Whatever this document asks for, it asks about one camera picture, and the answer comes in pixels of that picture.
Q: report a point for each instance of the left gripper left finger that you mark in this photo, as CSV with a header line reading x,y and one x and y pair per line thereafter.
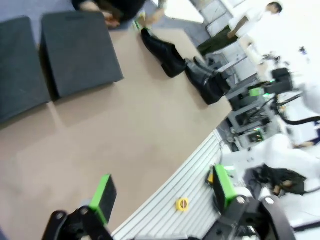
x,y
100,200

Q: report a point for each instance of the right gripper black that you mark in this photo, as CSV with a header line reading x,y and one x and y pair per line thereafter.
x,y
282,80

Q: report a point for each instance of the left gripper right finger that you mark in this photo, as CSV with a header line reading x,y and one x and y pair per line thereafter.
x,y
225,190

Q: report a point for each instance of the large black leather shoe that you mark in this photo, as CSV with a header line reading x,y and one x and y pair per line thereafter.
x,y
205,82
165,55

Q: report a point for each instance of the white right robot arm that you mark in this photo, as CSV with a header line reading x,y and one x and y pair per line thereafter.
x,y
282,150

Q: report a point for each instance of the black metal shoe stand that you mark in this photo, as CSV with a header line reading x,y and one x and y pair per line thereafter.
x,y
20,70
80,55

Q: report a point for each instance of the person's left hand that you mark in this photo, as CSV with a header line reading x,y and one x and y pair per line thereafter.
x,y
155,17

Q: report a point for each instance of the person's right hand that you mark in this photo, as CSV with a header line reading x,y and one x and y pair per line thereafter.
x,y
86,5

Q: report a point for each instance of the grey control box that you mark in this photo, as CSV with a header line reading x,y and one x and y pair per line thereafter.
x,y
250,137

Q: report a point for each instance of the white slatted panel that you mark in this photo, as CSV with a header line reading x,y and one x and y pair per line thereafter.
x,y
175,185

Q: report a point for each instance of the person in white shirt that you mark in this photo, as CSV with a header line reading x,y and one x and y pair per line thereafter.
x,y
252,25

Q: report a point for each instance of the large white table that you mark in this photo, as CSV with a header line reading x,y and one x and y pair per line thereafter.
x,y
182,10

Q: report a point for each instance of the person in black jacket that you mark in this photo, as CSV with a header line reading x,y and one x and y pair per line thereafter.
x,y
132,10

